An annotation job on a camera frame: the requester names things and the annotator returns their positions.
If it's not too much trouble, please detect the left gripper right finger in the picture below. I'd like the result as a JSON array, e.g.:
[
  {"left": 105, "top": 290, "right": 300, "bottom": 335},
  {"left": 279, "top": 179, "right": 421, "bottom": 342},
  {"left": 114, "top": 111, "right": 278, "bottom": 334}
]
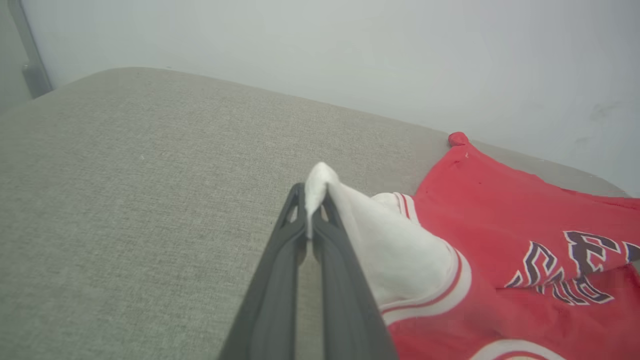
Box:
[{"left": 311, "top": 192, "right": 398, "bottom": 360}]

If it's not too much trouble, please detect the red white basketball jersey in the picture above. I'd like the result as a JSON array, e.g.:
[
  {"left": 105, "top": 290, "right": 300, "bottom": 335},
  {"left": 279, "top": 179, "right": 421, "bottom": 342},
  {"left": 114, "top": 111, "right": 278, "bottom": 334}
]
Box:
[{"left": 304, "top": 131, "right": 640, "bottom": 360}]

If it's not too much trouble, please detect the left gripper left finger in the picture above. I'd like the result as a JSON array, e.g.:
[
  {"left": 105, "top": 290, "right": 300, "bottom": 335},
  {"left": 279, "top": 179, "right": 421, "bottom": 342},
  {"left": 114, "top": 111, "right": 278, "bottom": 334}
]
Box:
[{"left": 217, "top": 182, "right": 307, "bottom": 360}]

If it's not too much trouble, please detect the grey metal pole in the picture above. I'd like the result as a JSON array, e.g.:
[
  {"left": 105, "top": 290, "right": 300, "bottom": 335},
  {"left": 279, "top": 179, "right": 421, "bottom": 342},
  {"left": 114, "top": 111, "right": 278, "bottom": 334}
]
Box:
[{"left": 7, "top": 0, "right": 54, "bottom": 99}]

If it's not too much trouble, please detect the grey fabric sofa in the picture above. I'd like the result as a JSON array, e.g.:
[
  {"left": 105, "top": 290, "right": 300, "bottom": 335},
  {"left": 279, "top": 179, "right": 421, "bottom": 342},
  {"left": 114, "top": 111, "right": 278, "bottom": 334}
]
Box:
[{"left": 0, "top": 66, "right": 631, "bottom": 360}]

